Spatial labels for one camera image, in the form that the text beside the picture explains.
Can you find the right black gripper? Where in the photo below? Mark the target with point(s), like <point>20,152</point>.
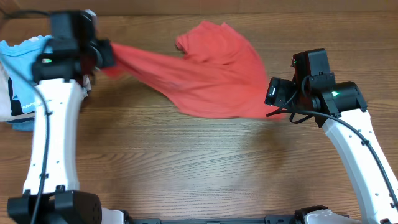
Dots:
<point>278,93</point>

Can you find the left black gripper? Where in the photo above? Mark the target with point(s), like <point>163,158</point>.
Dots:
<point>102,45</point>

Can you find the red t-shirt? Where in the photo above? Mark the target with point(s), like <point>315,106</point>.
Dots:
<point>220,75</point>

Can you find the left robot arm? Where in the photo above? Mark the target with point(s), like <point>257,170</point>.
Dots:
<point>51,191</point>

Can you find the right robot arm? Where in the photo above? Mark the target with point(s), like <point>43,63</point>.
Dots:
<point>342,112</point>

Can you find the light blue printed t-shirt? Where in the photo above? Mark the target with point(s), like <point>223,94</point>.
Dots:
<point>19,59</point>

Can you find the black folded garment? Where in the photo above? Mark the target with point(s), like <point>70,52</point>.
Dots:
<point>16,108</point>

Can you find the beige folded garment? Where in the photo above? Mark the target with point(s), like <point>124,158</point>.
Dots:
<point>5,102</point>

